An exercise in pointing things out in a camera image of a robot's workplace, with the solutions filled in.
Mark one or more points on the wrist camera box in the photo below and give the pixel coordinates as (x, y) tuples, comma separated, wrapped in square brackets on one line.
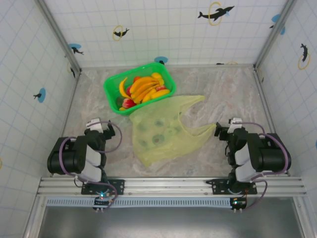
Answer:
[(94, 125), (235, 124)]

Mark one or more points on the aluminium corner post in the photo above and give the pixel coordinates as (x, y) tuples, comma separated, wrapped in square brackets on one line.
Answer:
[(273, 34), (59, 37)]

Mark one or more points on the single yellow fake banana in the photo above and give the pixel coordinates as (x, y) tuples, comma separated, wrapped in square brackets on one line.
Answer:
[(121, 88)]

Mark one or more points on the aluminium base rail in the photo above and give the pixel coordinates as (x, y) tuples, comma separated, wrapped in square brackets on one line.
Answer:
[(168, 184)]

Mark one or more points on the green plastic basket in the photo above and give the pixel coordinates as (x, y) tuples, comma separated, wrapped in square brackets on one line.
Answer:
[(110, 99)]

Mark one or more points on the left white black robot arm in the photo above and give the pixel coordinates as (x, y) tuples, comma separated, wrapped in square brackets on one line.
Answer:
[(69, 153)]

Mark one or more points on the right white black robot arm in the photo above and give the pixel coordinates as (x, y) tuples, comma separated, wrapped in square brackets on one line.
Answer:
[(267, 153)]

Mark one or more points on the small yellow fake fruit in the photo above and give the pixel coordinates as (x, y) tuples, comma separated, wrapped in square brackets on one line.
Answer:
[(122, 108)]

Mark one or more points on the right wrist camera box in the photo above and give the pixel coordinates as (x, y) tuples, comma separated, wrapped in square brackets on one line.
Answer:
[(235, 124)]

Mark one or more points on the yellow avocado print plastic bag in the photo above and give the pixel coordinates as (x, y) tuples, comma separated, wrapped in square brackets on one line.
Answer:
[(161, 146)]

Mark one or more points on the orange fake banana bunch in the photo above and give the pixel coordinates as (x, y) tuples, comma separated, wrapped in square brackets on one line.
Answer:
[(143, 85)]

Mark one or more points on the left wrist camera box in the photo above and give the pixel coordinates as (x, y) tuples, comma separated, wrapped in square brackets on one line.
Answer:
[(94, 125)]

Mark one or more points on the small controller circuit board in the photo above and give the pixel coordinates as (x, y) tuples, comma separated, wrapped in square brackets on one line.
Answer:
[(102, 197), (238, 203)]

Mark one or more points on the red yellow fake peach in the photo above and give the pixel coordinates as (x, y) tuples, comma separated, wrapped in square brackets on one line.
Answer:
[(161, 88), (128, 102)]

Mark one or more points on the aluminium table side rail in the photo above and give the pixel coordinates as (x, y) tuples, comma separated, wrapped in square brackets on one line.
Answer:
[(71, 104), (266, 109)]

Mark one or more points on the blue circle dolphin sticker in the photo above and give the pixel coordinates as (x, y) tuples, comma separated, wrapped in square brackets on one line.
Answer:
[(40, 95), (161, 60), (75, 48)]

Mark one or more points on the green fake fruit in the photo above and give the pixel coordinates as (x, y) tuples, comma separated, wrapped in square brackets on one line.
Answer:
[(120, 100)]

